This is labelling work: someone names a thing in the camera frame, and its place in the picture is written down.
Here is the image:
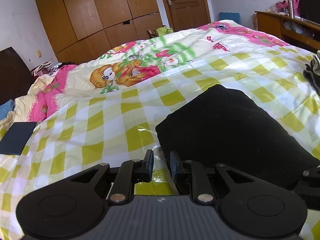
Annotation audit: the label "black pants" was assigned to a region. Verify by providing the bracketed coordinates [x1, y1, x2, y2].
[155, 85, 319, 190]

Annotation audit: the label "checkered cartoon bed quilt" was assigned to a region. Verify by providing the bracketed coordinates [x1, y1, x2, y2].
[1, 20, 319, 239]

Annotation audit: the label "grey black glove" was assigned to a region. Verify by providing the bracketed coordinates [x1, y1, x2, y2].
[303, 50, 320, 95]

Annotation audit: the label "dark blue flat book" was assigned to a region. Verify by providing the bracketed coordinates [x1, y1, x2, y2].
[0, 122, 37, 155]

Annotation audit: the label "blue pillow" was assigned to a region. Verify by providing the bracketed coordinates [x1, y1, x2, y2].
[0, 99, 15, 120]

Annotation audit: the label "dark wooden headboard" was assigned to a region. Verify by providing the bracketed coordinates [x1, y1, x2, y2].
[0, 47, 35, 105]

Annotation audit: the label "wooden desk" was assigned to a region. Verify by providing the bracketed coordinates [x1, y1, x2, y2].
[255, 11, 319, 53]

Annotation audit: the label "green cloth on chair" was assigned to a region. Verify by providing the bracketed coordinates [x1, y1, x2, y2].
[156, 25, 174, 37]

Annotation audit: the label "wooden wardrobe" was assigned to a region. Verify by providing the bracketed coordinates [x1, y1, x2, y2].
[35, 0, 163, 64]

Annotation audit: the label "wooden door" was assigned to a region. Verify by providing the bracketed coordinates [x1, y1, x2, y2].
[164, 0, 210, 31]

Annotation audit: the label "steel thermos bottle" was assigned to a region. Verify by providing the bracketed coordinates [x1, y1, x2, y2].
[287, 0, 295, 19]

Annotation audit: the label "black monitor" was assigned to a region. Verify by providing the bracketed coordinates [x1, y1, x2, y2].
[299, 0, 320, 24]

